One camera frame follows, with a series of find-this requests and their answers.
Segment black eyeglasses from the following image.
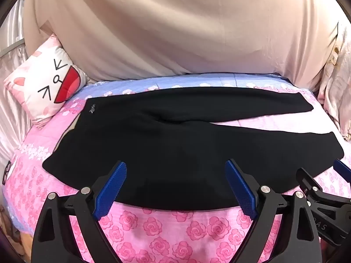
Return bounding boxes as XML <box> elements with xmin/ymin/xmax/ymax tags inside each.
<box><xmin>0</xmin><ymin>160</ymin><xmax>13</xmax><ymax>185</ymax></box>

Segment cream floral curtain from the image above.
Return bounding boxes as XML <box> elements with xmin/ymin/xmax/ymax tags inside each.
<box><xmin>317</xmin><ymin>19</ymin><xmax>351</xmax><ymax>143</ymax></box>

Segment pink floral bed sheet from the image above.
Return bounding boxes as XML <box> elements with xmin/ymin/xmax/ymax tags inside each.
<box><xmin>3</xmin><ymin>73</ymin><xmax>351</xmax><ymax>263</ymax></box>

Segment black pants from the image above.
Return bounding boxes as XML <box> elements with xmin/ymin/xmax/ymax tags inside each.
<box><xmin>42</xmin><ymin>86</ymin><xmax>344</xmax><ymax>211</ymax></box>

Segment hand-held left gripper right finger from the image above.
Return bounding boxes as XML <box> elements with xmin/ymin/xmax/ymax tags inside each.
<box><xmin>224</xmin><ymin>159</ymin><xmax>321</xmax><ymax>263</ymax></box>

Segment cat face pillow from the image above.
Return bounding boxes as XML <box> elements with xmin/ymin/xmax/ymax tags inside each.
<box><xmin>3</xmin><ymin>34</ymin><xmax>90</xmax><ymax>122</ymax></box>

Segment silver satin curtain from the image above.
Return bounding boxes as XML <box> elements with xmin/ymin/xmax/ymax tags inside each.
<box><xmin>0</xmin><ymin>0</ymin><xmax>36</xmax><ymax>167</ymax></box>

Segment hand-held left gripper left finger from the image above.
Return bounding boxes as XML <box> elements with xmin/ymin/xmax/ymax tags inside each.
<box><xmin>31</xmin><ymin>161</ymin><xmax>128</xmax><ymax>263</ymax></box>

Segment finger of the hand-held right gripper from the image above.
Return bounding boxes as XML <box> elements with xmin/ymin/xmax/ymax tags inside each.
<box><xmin>295</xmin><ymin>167</ymin><xmax>333</xmax><ymax>201</ymax></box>
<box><xmin>333</xmin><ymin>159</ymin><xmax>351</xmax><ymax>183</ymax></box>

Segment beige curtain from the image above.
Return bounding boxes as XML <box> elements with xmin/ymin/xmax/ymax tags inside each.
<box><xmin>23</xmin><ymin>0</ymin><xmax>340</xmax><ymax>91</ymax></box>

